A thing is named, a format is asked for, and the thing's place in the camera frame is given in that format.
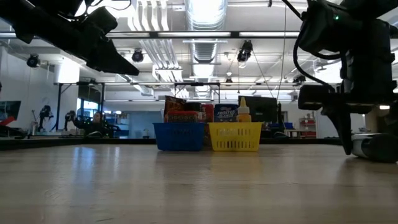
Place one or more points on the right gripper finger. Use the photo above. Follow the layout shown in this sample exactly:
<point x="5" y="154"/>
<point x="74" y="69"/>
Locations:
<point x="342" y="130"/>
<point x="393" y="119"/>

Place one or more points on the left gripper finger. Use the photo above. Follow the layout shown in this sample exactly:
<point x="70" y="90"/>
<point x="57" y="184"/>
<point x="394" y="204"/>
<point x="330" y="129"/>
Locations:
<point x="113" y="62"/>

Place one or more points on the orange black snack packet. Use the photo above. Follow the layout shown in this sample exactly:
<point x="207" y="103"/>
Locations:
<point x="172" y="105"/>

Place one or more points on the tall yellow squeeze bottle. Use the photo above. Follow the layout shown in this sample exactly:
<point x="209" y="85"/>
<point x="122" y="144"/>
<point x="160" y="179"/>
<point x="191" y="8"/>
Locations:
<point x="243" y="113"/>

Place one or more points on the blue Frosted Flakes cereal box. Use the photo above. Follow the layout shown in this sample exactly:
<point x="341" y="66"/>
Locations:
<point x="225" y="113"/>

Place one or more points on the black background robot arm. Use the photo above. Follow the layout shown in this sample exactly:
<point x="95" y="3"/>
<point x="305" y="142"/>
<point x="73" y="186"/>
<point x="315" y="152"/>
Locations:
<point x="70" y="118"/>
<point x="45" y="116"/>

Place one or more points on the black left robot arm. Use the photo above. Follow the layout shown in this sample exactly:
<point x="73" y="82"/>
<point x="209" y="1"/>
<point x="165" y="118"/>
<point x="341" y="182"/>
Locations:
<point x="28" y="15"/>

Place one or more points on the glowing rectangular lamp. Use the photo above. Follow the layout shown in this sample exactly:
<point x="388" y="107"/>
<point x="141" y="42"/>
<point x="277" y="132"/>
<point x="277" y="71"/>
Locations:
<point x="384" y="107"/>

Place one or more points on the red background shelf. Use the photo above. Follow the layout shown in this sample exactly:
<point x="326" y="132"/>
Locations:
<point x="308" y="126"/>

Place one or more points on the white ceiling pipe bundle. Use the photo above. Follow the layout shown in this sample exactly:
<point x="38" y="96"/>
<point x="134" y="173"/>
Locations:
<point x="161" y="53"/>

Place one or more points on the person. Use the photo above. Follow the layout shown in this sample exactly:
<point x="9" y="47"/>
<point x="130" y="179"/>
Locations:
<point x="97" y="123"/>

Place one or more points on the black computer monitor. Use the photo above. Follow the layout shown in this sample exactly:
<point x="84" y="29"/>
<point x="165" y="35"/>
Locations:
<point x="261" y="109"/>

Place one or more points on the black overhead rig beam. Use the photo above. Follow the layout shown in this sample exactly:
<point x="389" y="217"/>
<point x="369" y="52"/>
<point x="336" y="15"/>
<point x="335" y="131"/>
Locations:
<point x="202" y="34"/>

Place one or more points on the blue plastic basket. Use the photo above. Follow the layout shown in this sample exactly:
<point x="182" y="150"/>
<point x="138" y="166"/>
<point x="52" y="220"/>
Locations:
<point x="178" y="137"/>

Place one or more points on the dark background monitor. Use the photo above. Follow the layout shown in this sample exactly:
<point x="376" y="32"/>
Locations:
<point x="9" y="109"/>

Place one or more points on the yellow plastic basket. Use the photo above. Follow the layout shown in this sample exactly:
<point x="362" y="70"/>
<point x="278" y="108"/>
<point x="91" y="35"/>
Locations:
<point x="234" y="137"/>

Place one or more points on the black ceiling camera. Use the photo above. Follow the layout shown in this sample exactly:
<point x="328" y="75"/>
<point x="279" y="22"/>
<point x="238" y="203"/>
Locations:
<point x="137" y="56"/>
<point x="245" y="51"/>
<point x="32" y="60"/>
<point x="299" y="79"/>

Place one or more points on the white rectangular ceiling duct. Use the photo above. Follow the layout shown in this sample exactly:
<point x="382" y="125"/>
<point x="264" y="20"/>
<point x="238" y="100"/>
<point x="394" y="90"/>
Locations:
<point x="136" y="85"/>

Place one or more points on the black metal table frame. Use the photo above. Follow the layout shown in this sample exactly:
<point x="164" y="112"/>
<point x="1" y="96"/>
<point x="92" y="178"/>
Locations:
<point x="62" y="143"/>

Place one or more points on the silver ceiling air duct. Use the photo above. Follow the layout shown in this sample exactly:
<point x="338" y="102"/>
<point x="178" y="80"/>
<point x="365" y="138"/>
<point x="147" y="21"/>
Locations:
<point x="202" y="15"/>

